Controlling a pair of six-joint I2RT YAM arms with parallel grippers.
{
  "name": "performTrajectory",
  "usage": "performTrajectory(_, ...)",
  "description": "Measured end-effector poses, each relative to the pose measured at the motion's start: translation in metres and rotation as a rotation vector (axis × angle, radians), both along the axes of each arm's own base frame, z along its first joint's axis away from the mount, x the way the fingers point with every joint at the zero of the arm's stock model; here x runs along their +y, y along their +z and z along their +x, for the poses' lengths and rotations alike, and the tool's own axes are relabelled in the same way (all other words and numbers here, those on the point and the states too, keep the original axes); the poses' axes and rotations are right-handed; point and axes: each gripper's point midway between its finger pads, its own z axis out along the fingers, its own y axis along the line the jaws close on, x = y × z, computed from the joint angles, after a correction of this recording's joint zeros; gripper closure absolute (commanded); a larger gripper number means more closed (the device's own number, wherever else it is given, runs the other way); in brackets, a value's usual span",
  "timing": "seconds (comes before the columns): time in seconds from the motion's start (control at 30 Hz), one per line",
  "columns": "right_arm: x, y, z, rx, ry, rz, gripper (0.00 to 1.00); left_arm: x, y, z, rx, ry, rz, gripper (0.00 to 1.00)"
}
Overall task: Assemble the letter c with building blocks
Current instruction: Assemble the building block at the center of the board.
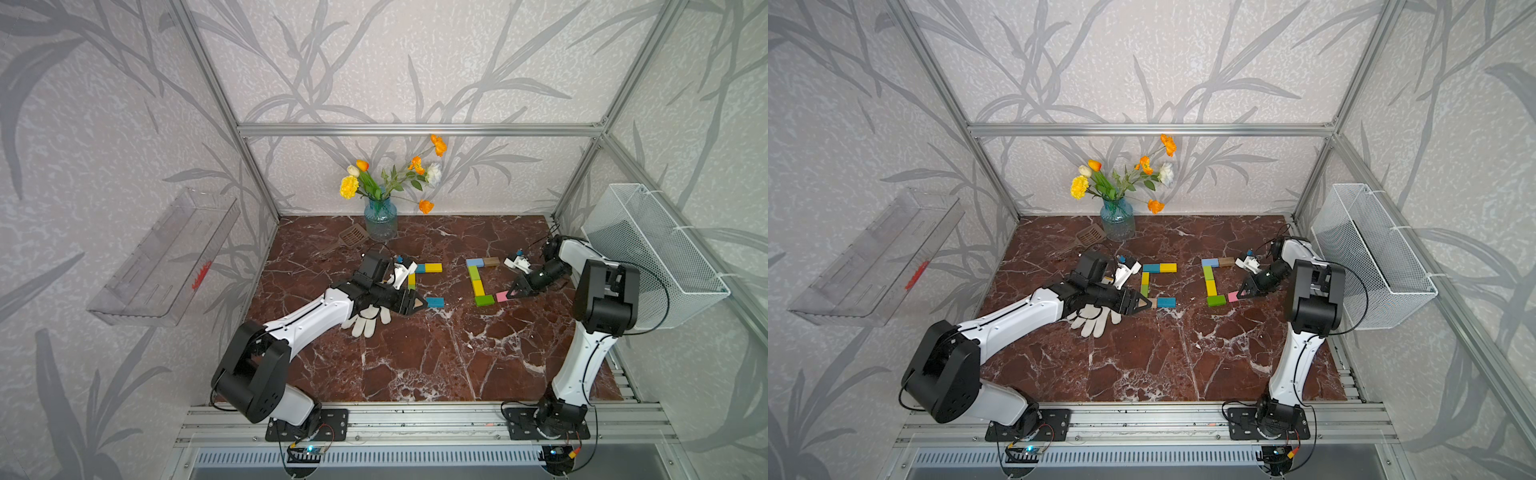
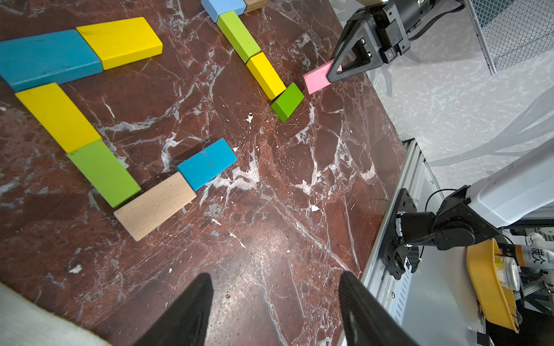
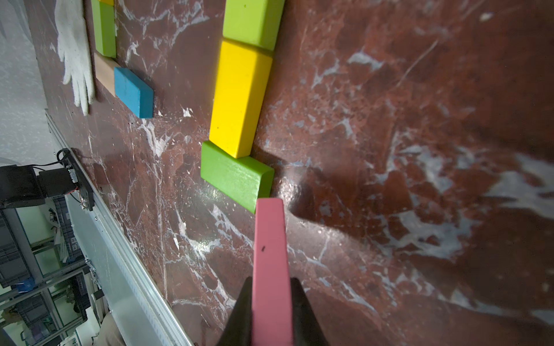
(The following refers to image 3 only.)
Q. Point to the dark green block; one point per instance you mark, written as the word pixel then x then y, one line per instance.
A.
pixel 244 180

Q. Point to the pink block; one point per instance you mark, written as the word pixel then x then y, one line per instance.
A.
pixel 271 289

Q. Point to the white cotton glove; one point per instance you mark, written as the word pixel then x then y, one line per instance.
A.
pixel 74 51

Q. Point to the small yellow block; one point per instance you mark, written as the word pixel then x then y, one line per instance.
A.
pixel 241 81

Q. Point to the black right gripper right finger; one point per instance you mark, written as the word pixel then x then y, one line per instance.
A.
pixel 307 331

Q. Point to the teal block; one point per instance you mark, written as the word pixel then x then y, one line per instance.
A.
pixel 134 93

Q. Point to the light wood block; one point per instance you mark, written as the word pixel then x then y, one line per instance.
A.
pixel 104 72

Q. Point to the aluminium frame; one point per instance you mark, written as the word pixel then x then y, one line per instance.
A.
pixel 141 313

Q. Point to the lime green block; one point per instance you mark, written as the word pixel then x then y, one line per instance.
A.
pixel 253 22

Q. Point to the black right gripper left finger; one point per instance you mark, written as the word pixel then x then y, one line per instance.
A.
pixel 238 330

